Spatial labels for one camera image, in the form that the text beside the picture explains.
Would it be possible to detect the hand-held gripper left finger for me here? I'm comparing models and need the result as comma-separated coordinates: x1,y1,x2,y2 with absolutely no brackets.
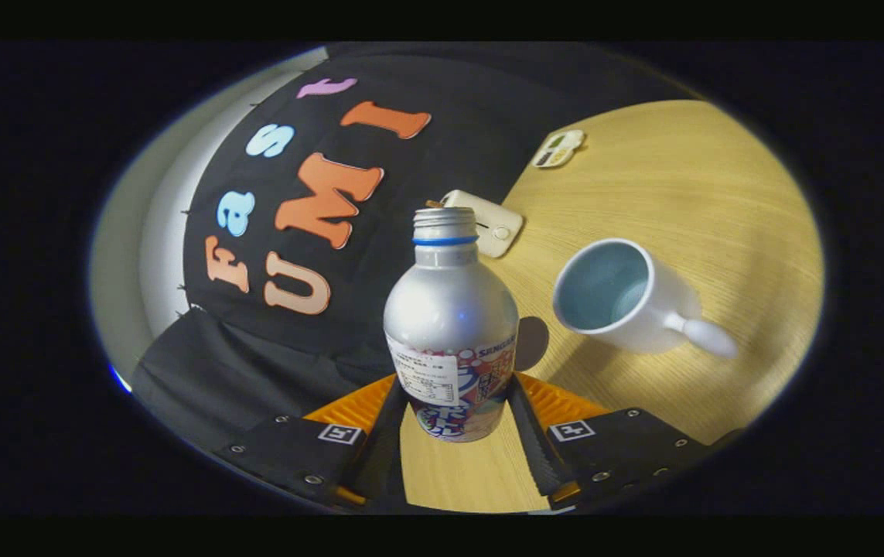
213,374,409,511

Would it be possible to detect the white compartment tray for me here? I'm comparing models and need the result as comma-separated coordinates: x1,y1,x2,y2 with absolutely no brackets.
532,129,586,169

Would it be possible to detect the white toaster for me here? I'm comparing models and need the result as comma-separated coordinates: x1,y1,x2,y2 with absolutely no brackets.
426,190,524,259

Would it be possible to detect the white cup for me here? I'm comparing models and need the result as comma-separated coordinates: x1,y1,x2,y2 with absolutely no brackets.
552,237,739,360

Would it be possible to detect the silver bottle with printed label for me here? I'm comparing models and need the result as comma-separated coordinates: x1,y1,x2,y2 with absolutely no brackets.
383,207,521,443

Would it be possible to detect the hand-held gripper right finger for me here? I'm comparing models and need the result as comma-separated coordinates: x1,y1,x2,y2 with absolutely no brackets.
505,371,712,507

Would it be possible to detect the brown round coaster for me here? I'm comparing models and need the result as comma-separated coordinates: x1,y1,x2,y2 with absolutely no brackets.
515,316,551,372

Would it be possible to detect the wooden table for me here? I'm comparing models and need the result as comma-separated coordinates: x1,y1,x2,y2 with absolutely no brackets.
399,99,825,514

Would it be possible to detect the black backdrop cloth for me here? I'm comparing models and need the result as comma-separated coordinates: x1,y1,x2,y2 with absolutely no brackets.
131,43,713,465

